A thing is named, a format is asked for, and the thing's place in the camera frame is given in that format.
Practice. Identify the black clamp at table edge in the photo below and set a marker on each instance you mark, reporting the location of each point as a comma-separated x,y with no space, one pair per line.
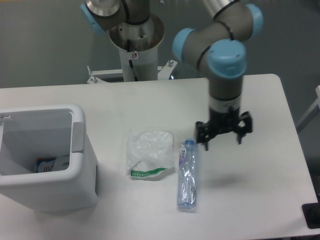
311,212

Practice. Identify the white plastic trash can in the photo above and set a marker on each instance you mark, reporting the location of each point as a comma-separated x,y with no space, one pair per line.
45,131

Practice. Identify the white frame at right edge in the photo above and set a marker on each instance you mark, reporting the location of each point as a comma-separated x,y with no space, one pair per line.
312,111

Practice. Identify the white pedestal base frame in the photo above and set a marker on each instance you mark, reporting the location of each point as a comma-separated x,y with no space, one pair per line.
116,75

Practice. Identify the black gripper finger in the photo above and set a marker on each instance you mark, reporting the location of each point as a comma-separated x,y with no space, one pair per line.
243,126
204,132

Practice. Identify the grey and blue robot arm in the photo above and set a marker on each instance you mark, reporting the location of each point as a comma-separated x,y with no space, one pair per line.
217,52

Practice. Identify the blue white package in bin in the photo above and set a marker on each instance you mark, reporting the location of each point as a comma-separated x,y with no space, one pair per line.
52,164

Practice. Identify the white green paper bag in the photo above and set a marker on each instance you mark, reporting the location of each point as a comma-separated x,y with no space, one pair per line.
149,155

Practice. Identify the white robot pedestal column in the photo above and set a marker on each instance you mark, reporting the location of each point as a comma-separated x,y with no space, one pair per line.
138,46

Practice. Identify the clear plastic water bottle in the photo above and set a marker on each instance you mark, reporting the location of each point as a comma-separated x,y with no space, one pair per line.
187,184

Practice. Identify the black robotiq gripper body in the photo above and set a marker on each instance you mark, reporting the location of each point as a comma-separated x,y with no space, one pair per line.
223,122

